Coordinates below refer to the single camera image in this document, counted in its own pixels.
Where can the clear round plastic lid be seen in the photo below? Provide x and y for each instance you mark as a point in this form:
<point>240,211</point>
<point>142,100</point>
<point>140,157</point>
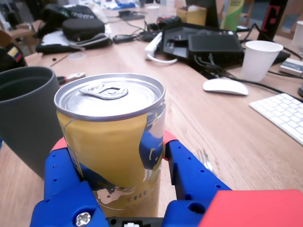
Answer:
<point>77,55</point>

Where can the black and red headphones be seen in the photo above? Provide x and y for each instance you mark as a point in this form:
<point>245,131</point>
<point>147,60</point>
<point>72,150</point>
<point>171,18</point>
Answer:
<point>165,22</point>

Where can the small white and blue box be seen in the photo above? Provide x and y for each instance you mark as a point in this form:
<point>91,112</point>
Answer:
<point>292,66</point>

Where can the yellow Red Bull can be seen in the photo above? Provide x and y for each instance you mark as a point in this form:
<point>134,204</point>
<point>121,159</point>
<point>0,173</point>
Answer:
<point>106,146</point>

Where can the black docking station box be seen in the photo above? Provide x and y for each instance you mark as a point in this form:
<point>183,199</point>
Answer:
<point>208,45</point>

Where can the yellow cardboard box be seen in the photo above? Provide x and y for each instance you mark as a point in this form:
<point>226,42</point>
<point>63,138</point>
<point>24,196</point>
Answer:
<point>191,16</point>

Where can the black jacket with flag patch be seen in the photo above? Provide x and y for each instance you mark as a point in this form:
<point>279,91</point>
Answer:
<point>11,58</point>

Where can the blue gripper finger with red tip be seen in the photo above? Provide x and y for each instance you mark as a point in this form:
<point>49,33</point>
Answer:
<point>61,196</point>
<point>194,175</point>

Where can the green and yellow carton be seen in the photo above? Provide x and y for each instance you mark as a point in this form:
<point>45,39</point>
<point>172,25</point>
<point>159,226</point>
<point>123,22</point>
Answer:
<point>233,14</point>

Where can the white keyboard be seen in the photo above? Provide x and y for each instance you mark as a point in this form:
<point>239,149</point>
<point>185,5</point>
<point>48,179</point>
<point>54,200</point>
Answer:
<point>281,113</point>

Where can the white computer mouse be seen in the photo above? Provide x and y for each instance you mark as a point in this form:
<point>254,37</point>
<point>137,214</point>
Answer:
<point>225,87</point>

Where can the black bag with white print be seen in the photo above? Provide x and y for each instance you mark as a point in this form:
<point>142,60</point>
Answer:
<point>71,13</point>

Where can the white paper cup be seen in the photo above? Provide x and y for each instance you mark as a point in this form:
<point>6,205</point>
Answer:
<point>298,34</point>
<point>153,13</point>
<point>258,61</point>

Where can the black oval zip case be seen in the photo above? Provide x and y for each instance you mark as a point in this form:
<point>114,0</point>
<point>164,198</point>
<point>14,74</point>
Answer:
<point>82,27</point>

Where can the black stand with red letter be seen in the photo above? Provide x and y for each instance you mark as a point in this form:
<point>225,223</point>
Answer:
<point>272,19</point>

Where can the black flat device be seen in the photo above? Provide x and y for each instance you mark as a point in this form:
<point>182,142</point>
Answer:
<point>131,14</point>

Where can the dark grey tall cup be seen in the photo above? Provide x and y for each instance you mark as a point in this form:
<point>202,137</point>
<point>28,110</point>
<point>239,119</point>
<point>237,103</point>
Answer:
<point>26,118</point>

